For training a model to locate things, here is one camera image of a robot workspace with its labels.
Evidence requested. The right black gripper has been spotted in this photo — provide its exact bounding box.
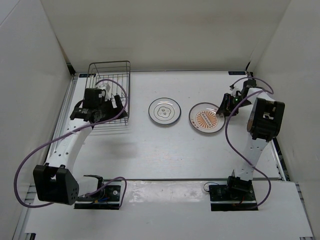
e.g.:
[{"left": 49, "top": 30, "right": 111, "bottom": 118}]
[{"left": 215, "top": 93, "right": 252, "bottom": 118}]

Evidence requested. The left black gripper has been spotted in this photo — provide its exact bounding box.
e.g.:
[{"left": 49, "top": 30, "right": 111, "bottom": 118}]
[{"left": 96, "top": 95, "right": 127, "bottom": 124}]

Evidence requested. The orange sunburst pattern plate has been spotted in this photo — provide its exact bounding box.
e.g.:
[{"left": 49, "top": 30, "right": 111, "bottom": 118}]
[{"left": 188, "top": 102, "right": 226, "bottom": 135}]

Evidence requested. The white plate dark rim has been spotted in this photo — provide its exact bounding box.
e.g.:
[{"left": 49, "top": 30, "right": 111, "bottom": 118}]
[{"left": 148, "top": 97, "right": 182, "bottom": 118}]

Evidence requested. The white plate green rim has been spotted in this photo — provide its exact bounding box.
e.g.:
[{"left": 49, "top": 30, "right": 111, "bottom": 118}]
[{"left": 149, "top": 113, "right": 181, "bottom": 127}]

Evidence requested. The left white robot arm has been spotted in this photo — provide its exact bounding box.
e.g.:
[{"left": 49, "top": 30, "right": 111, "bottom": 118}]
[{"left": 33, "top": 86, "right": 128, "bottom": 205}]

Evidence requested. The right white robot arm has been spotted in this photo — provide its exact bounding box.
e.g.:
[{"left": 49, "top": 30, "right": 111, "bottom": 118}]
[{"left": 216, "top": 76, "right": 285, "bottom": 200}]

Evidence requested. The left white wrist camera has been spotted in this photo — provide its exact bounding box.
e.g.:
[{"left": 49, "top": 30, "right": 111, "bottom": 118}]
[{"left": 97, "top": 83, "right": 111, "bottom": 101}]

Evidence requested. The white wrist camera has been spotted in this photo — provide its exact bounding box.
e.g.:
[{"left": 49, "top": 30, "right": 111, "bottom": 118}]
[
  {"left": 97, "top": 83, "right": 111, "bottom": 101},
  {"left": 229, "top": 84, "right": 242, "bottom": 98}
]

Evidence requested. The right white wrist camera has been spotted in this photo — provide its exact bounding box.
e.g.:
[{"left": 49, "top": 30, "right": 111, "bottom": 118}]
[{"left": 229, "top": 84, "right": 242, "bottom": 98}]

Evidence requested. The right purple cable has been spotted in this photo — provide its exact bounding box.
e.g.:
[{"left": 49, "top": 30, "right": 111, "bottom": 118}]
[{"left": 224, "top": 76, "right": 274, "bottom": 207}]

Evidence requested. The metal wire dish rack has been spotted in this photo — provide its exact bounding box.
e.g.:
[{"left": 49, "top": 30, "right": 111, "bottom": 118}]
[{"left": 85, "top": 60, "right": 131, "bottom": 128}]

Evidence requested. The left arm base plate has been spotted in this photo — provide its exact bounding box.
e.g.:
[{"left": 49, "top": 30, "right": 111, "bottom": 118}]
[{"left": 73, "top": 179, "right": 126, "bottom": 210}]

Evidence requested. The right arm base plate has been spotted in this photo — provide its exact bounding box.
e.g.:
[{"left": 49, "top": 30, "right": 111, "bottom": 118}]
[{"left": 208, "top": 184, "right": 259, "bottom": 212}]

